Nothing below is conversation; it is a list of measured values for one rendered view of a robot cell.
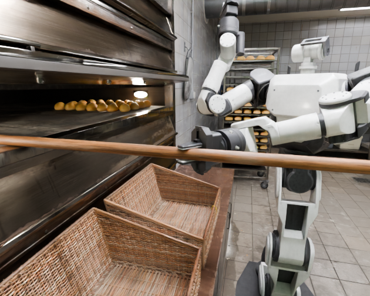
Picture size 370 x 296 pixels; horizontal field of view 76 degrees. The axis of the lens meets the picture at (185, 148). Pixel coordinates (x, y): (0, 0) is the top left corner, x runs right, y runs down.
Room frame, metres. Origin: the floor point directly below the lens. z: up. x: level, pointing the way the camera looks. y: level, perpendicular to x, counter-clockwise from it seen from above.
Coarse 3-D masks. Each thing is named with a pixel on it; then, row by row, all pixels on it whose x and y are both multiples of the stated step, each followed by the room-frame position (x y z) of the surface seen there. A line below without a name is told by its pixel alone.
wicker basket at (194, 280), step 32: (96, 224) 0.89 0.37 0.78; (128, 224) 0.87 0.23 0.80; (64, 256) 0.70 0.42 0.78; (96, 256) 0.82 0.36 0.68; (128, 256) 0.87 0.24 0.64; (192, 256) 0.81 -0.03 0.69; (0, 288) 0.50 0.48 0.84; (32, 288) 0.57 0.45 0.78; (64, 288) 0.65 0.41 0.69; (96, 288) 0.76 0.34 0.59; (128, 288) 0.75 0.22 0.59; (160, 288) 0.76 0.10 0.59; (192, 288) 0.63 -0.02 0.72
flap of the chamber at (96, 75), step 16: (0, 64) 0.50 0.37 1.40; (16, 64) 0.54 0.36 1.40; (32, 64) 0.58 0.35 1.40; (48, 64) 0.62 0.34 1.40; (64, 64) 0.68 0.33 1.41; (0, 80) 0.64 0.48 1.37; (16, 80) 0.68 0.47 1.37; (32, 80) 0.73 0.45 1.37; (48, 80) 0.78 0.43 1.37; (64, 80) 0.83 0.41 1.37; (80, 80) 0.90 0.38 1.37; (96, 80) 0.98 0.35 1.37; (112, 80) 1.08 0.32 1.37; (128, 80) 1.19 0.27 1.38; (144, 80) 1.34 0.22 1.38; (160, 80) 1.51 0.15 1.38; (176, 80) 1.75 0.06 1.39
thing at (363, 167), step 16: (16, 144) 0.67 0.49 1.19; (32, 144) 0.66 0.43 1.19; (48, 144) 0.64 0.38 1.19; (64, 144) 0.63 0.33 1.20; (80, 144) 0.62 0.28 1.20; (96, 144) 0.61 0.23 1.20; (112, 144) 0.60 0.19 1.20; (128, 144) 0.59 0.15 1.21; (144, 144) 0.59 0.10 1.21; (208, 160) 0.54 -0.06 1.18; (224, 160) 0.53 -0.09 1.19; (240, 160) 0.52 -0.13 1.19; (256, 160) 0.51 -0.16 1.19; (272, 160) 0.50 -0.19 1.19; (288, 160) 0.49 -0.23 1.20; (304, 160) 0.49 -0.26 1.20; (320, 160) 0.48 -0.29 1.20; (336, 160) 0.47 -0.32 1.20; (352, 160) 0.47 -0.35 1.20; (368, 160) 0.47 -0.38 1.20
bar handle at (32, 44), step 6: (0, 36) 0.56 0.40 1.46; (6, 36) 0.58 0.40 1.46; (12, 36) 0.60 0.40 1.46; (6, 42) 0.58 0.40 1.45; (12, 42) 0.59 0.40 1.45; (18, 42) 0.60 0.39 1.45; (24, 42) 0.62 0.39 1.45; (30, 42) 0.64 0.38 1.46; (36, 42) 0.66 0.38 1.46; (30, 48) 0.63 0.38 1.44
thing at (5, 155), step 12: (168, 108) 1.97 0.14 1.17; (108, 120) 1.21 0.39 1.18; (120, 120) 1.23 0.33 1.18; (132, 120) 1.35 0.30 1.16; (60, 132) 0.90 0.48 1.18; (72, 132) 0.90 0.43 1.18; (84, 132) 0.94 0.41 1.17; (96, 132) 1.02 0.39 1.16; (0, 156) 0.61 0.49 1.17; (12, 156) 0.64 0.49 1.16; (24, 156) 0.68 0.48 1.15
